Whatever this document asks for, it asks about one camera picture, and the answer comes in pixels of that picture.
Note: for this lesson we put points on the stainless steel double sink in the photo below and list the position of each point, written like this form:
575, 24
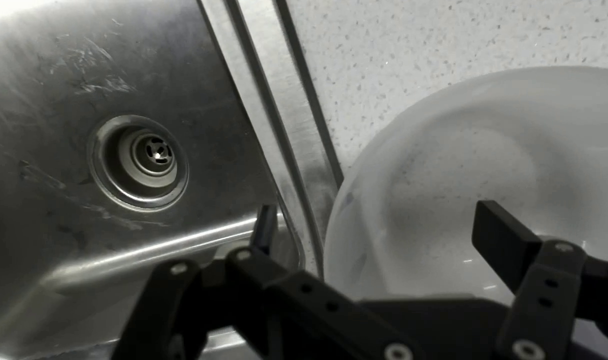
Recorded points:
85, 167

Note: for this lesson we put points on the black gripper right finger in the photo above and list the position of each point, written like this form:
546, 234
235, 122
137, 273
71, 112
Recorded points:
544, 266

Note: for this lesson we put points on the metal sink drain strainer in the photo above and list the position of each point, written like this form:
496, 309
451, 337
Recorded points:
140, 162

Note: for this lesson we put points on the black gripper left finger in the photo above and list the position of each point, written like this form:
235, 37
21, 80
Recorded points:
276, 293

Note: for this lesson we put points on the translucent white plastic bowl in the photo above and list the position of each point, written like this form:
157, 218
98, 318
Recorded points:
476, 180

